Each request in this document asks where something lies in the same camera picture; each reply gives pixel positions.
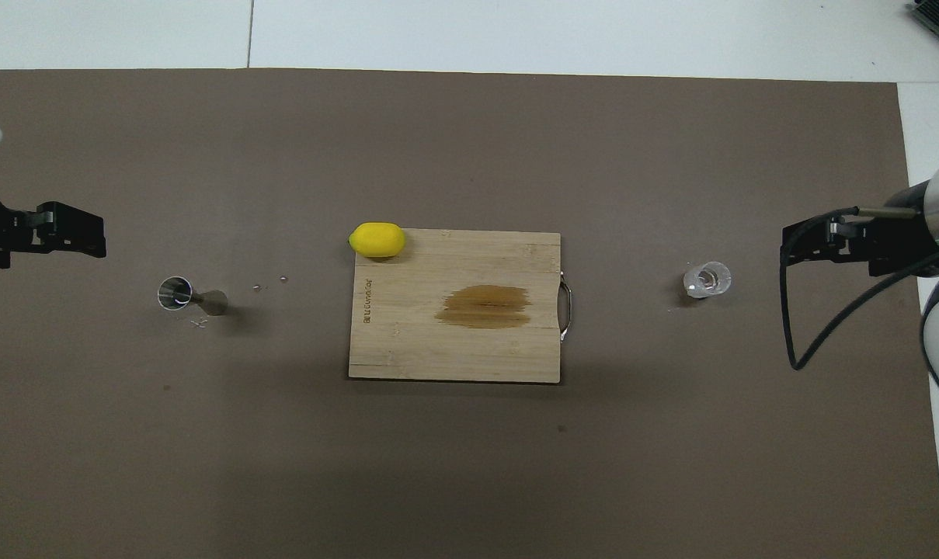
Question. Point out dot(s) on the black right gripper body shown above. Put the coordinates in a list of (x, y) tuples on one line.
[(904, 244)]

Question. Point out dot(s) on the clear glass cup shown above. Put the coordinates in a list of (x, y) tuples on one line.
[(706, 280)]

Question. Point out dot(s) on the steel double jigger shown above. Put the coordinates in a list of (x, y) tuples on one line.
[(175, 293)]

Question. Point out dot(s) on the yellow lemon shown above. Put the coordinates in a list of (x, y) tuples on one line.
[(377, 240)]

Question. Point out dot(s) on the wooden cutting board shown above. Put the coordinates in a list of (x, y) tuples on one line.
[(453, 357)]

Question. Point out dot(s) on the brown table mat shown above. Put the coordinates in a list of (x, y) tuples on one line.
[(469, 481)]

